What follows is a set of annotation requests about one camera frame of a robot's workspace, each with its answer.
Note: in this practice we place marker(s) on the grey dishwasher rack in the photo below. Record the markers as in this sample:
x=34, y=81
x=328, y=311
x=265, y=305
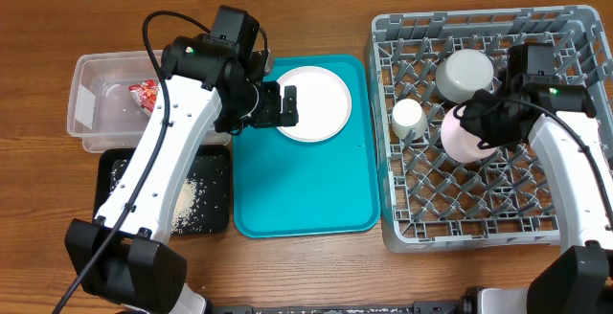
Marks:
x=432, y=203

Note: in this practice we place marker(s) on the grey-white bowl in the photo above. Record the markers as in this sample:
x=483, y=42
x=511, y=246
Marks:
x=462, y=74

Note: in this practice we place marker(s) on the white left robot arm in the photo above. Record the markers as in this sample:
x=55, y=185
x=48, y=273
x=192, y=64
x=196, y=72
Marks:
x=215, y=80

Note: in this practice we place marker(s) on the clear plastic bin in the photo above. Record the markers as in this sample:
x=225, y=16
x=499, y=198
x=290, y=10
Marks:
x=101, y=111

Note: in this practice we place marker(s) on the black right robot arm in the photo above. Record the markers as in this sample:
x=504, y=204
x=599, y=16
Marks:
x=559, y=123

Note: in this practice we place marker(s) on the small pink-white dish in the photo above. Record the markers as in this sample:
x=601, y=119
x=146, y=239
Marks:
x=459, y=144

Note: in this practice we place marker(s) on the large white plate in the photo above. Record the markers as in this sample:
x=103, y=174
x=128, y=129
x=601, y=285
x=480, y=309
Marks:
x=324, y=103

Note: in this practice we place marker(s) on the teal serving tray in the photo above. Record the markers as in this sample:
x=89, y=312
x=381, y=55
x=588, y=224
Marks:
x=283, y=187

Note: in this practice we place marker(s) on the white rice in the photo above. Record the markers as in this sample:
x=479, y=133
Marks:
x=204, y=199

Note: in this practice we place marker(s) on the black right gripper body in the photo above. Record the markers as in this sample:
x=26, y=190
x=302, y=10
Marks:
x=488, y=119

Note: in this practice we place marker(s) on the cream plastic cup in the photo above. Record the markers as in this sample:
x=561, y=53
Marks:
x=407, y=116

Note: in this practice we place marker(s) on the black plastic tray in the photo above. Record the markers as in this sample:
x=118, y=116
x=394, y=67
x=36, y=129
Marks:
x=113, y=164

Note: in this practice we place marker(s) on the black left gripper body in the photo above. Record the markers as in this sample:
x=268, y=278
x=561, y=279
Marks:
x=258, y=105

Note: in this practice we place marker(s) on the red snack wrapper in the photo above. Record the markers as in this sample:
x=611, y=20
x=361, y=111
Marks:
x=144, y=94

